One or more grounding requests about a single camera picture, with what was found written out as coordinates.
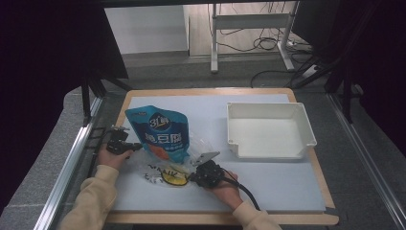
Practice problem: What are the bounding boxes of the pale grey table mat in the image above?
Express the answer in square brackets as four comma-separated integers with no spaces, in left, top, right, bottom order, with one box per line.
[109,93,327,214]

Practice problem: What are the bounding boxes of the long black floor cable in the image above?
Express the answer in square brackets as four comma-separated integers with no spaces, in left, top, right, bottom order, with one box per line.
[250,54,315,89]

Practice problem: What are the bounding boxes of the tangle of black floor cables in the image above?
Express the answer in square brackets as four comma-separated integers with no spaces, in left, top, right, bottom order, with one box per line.
[218,3,290,54]

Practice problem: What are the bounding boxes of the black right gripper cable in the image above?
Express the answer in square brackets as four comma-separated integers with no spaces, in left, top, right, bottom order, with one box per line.
[222,176,261,212]

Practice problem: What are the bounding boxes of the white power strip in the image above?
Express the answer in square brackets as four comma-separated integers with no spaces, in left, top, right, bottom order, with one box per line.
[301,64,320,80]

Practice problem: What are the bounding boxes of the dark curtain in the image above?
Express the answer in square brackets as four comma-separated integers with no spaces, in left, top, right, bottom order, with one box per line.
[291,0,406,157]
[0,0,128,214]

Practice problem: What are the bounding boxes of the white metal desk frame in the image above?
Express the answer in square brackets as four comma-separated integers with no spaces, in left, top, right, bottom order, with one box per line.
[210,1,301,74]

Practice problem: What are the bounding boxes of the white plastic tray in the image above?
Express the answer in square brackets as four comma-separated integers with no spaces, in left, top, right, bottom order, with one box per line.
[226,102,318,160]

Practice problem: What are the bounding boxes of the aluminium rail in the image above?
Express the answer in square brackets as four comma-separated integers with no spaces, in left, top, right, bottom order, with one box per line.
[327,93,406,230]
[33,96,103,230]

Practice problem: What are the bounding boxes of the person's right hand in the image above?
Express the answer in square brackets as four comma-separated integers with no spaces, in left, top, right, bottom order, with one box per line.
[207,171,244,210]

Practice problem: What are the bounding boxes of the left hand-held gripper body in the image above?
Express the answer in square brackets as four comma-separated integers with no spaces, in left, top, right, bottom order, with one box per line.
[106,126,136,156]

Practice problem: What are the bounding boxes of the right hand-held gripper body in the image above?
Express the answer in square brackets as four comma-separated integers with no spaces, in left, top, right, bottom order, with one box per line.
[192,150,225,189]

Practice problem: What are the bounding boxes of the blue snack pouch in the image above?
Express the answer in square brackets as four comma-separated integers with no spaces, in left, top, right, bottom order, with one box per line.
[124,104,192,165]

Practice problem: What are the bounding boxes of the black metal stand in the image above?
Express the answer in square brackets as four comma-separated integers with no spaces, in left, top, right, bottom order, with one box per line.
[80,71,132,127]
[291,56,357,125]

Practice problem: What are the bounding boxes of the person's left hand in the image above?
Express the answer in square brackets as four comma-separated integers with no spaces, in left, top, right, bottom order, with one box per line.
[97,143,133,171]

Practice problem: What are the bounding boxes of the clear printed plastic bag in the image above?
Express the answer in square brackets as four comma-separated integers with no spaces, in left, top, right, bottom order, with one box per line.
[133,132,221,188]

